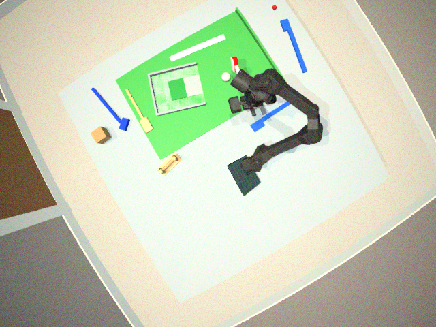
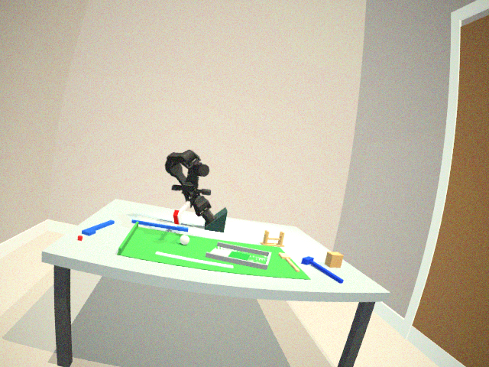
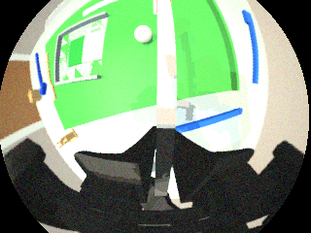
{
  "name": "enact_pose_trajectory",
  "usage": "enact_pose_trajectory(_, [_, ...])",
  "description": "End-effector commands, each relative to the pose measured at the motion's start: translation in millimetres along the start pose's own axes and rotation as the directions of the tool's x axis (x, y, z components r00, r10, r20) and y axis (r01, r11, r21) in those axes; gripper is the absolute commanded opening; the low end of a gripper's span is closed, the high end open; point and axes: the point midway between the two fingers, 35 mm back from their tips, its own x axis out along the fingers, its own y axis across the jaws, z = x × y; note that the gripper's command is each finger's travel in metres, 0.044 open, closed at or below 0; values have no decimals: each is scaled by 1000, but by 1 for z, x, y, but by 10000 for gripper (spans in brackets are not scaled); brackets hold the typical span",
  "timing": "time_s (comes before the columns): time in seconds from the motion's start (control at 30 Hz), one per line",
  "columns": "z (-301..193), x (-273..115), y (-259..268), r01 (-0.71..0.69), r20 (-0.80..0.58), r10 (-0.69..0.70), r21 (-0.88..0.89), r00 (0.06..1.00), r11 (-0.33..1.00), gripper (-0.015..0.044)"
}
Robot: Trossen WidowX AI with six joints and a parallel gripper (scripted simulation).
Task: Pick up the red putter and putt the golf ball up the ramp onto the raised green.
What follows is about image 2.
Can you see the white golf ball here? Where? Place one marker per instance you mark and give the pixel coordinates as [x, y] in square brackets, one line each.
[184, 239]

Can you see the green flat mat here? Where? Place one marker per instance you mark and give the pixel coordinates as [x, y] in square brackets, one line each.
[145, 242]

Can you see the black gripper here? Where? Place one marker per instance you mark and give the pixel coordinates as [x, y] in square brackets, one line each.
[196, 192]

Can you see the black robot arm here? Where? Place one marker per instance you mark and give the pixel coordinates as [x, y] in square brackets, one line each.
[192, 162]

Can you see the orange cube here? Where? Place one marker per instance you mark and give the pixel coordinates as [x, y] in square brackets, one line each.
[333, 259]

